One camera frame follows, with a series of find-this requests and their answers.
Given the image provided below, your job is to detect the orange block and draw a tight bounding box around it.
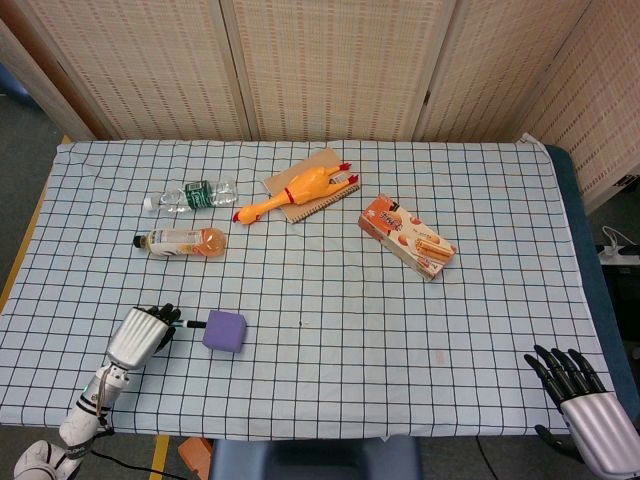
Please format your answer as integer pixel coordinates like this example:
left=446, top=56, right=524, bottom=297
left=178, top=437, right=215, bottom=479

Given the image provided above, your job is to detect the woven folding screen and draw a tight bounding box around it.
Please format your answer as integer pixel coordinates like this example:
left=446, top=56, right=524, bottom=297
left=0, top=0, right=640, bottom=214

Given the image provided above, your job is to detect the white checkered tablecloth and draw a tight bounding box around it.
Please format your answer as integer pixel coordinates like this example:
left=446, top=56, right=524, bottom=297
left=0, top=133, right=631, bottom=443

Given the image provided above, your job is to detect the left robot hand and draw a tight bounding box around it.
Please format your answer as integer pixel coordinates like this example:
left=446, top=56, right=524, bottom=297
left=105, top=302, right=183, bottom=372

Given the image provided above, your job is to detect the purple foam cube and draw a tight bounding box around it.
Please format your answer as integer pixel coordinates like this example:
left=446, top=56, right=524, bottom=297
left=201, top=309, right=247, bottom=355

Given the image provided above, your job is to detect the orange biscuit box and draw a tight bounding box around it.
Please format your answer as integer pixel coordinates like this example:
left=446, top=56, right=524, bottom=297
left=358, top=193, right=459, bottom=283

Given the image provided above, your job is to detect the yellow rubber chicken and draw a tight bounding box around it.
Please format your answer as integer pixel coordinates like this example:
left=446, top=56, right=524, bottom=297
left=232, top=161, right=362, bottom=227

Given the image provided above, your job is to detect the black cable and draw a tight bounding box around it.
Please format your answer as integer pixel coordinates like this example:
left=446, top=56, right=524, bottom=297
left=88, top=447, right=191, bottom=480

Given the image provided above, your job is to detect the white power strip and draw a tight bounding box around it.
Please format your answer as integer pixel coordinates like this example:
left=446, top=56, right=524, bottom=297
left=596, top=225, right=640, bottom=265

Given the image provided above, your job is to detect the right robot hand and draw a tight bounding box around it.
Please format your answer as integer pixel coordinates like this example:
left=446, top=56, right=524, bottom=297
left=523, top=344, right=640, bottom=476

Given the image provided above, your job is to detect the orange drink bottle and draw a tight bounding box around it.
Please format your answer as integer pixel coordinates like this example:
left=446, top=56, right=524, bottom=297
left=132, top=227, right=228, bottom=260

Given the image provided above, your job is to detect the brown spiral notebook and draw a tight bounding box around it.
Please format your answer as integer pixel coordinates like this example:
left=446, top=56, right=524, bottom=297
left=263, top=147, right=362, bottom=224

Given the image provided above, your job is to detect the clear bottle green label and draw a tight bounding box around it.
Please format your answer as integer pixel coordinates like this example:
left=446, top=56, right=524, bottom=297
left=143, top=180, right=239, bottom=215

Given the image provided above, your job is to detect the blue table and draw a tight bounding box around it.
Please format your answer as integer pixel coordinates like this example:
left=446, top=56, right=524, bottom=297
left=542, top=144, right=640, bottom=421

